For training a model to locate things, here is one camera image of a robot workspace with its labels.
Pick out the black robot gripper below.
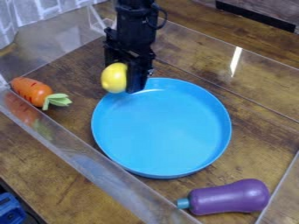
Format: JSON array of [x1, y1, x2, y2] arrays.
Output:
[[105, 0, 169, 94]]

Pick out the orange toy carrot green leaves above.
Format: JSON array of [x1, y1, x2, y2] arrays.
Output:
[[11, 77, 73, 110]]

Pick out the clear acrylic barrier wall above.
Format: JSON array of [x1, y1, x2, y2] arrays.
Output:
[[0, 0, 299, 224]]

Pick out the dark wooden furniture edge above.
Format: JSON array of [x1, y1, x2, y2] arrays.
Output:
[[215, 0, 296, 33]]

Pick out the white lattice curtain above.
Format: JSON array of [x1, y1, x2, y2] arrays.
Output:
[[0, 0, 107, 49]]

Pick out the yellow toy lemon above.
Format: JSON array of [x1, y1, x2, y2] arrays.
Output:
[[101, 62, 127, 94]]

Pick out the purple toy eggplant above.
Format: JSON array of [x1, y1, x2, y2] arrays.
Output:
[[177, 178, 270, 215]]

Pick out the blue round plastic tray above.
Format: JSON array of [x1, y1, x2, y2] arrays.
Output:
[[91, 78, 233, 179]]

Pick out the blue plastic object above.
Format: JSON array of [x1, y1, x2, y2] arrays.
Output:
[[0, 192, 26, 224]]

